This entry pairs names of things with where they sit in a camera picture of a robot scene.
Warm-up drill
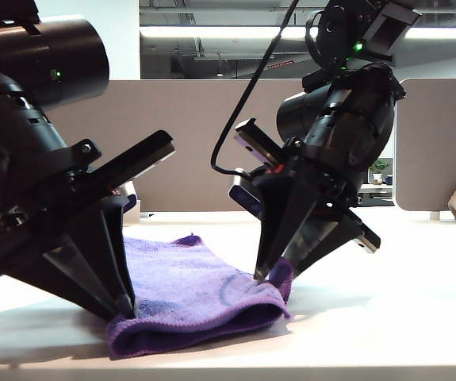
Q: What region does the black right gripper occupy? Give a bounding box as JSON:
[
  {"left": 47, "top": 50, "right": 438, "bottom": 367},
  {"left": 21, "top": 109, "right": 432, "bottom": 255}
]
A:
[{"left": 233, "top": 117, "right": 383, "bottom": 281}]

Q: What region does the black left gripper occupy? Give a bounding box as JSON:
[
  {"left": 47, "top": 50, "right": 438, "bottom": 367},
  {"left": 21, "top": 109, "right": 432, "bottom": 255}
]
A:
[{"left": 0, "top": 129, "right": 178, "bottom": 321}]

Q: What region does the purple microfiber cloth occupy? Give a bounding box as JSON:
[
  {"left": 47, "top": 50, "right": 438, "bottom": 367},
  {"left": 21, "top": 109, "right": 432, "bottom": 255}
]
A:
[{"left": 105, "top": 233, "right": 295, "bottom": 360}]

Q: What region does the white background desk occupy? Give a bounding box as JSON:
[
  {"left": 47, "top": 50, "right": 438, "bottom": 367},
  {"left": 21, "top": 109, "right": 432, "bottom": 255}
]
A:
[{"left": 358, "top": 183, "right": 394, "bottom": 201}]

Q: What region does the small potted green plant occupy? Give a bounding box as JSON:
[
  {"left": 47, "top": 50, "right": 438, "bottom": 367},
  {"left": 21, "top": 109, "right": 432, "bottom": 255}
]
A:
[{"left": 369, "top": 158, "right": 390, "bottom": 186}]

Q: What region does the brown desk divider panel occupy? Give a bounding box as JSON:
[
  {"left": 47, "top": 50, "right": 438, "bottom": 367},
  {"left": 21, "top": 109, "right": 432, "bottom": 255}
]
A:
[
  {"left": 47, "top": 79, "right": 316, "bottom": 214},
  {"left": 395, "top": 77, "right": 456, "bottom": 212}
]

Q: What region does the white ceiling light strip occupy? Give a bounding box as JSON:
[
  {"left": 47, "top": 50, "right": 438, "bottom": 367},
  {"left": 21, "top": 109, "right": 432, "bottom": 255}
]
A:
[{"left": 139, "top": 25, "right": 456, "bottom": 40}]

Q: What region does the beige cable tray box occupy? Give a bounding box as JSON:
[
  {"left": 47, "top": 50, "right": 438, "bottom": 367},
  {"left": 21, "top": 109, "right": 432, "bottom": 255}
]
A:
[{"left": 124, "top": 199, "right": 142, "bottom": 227}]

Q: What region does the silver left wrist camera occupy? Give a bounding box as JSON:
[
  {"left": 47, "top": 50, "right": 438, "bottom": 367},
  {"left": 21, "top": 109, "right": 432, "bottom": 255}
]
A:
[{"left": 108, "top": 180, "right": 138, "bottom": 214}]

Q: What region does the black right camera cable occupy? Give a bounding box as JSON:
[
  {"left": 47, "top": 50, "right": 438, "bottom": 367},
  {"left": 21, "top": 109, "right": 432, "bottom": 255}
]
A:
[{"left": 210, "top": 0, "right": 300, "bottom": 175}]

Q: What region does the metal ceiling duct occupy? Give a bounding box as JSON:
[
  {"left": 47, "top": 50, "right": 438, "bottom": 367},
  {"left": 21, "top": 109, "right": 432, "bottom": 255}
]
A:
[{"left": 194, "top": 38, "right": 274, "bottom": 62}]

